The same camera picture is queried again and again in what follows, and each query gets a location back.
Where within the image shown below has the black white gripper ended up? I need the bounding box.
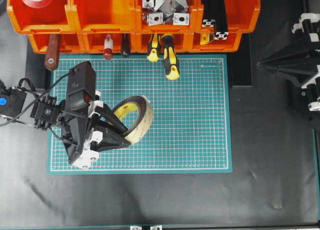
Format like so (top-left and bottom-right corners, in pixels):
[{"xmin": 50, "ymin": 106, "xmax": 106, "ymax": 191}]
[{"xmin": 55, "ymin": 91, "xmax": 131, "ymax": 169}]

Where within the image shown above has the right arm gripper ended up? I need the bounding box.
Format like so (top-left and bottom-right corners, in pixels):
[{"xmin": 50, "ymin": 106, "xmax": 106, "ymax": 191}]
[{"xmin": 257, "ymin": 13, "xmax": 320, "ymax": 112}]

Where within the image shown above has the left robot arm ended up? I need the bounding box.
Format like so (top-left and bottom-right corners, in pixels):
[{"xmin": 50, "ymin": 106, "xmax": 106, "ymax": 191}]
[{"xmin": 0, "ymin": 78, "xmax": 131, "ymax": 169}]

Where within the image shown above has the green cutting mat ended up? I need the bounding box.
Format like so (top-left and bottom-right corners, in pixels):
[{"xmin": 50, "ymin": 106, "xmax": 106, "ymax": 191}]
[{"xmin": 47, "ymin": 54, "xmax": 232, "ymax": 174}]

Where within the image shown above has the long yellow black screwdriver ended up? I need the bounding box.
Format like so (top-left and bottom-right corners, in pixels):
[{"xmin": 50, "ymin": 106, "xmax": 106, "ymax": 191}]
[{"xmin": 162, "ymin": 34, "xmax": 180, "ymax": 80}]

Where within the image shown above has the black aluminium profile right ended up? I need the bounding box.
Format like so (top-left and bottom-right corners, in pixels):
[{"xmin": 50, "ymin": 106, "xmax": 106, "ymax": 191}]
[{"xmin": 213, "ymin": 0, "xmax": 229, "ymax": 40}]

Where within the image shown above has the black aluminium profile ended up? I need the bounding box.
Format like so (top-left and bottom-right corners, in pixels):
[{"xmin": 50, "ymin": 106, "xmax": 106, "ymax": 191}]
[
  {"xmin": 201, "ymin": 0, "xmax": 217, "ymax": 27},
  {"xmin": 213, "ymin": 0, "xmax": 229, "ymax": 40}
]

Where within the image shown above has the short yellow black screwdriver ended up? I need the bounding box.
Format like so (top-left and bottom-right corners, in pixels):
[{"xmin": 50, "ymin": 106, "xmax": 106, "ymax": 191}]
[{"xmin": 146, "ymin": 34, "xmax": 162, "ymax": 62}]

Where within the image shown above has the yellow tool in bin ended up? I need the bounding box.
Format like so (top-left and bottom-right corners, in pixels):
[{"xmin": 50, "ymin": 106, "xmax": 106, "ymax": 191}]
[{"xmin": 199, "ymin": 33, "xmax": 211, "ymax": 45}]

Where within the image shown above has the black aluminium profile left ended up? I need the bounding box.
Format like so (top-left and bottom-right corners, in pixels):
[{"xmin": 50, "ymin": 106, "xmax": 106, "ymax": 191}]
[{"xmin": 201, "ymin": 0, "xmax": 217, "ymax": 27}]

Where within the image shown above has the metal brackets pile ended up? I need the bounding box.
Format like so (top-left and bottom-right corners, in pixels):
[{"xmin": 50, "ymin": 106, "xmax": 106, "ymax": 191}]
[{"xmin": 153, "ymin": 0, "xmax": 189, "ymax": 16}]

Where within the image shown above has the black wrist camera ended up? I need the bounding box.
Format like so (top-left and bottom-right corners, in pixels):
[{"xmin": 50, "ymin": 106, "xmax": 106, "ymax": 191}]
[{"xmin": 65, "ymin": 61, "xmax": 97, "ymax": 111}]

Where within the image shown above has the white red handle tool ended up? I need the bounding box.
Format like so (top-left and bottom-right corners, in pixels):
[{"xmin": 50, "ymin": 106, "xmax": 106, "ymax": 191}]
[{"xmin": 103, "ymin": 34, "xmax": 114, "ymax": 60}]

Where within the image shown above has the brown wooden handle tool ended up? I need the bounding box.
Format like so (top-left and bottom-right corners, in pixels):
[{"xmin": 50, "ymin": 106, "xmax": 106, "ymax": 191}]
[{"xmin": 44, "ymin": 34, "xmax": 61, "ymax": 72}]

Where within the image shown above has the dark handle tool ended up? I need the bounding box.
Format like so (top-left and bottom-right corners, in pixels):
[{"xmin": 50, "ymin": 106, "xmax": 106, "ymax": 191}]
[{"xmin": 120, "ymin": 34, "xmax": 131, "ymax": 58}]

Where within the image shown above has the black cable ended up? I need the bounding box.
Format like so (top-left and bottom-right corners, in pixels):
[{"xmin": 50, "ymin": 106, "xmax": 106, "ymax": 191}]
[{"xmin": 0, "ymin": 72, "xmax": 73, "ymax": 127}]

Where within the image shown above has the metal corner bracket left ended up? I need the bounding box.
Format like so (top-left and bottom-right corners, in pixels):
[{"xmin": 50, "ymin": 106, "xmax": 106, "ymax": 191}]
[{"xmin": 146, "ymin": 13, "xmax": 164, "ymax": 26}]

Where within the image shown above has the metal corner bracket right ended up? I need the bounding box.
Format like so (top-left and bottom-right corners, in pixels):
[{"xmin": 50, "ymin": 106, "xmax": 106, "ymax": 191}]
[{"xmin": 172, "ymin": 13, "xmax": 190, "ymax": 26}]

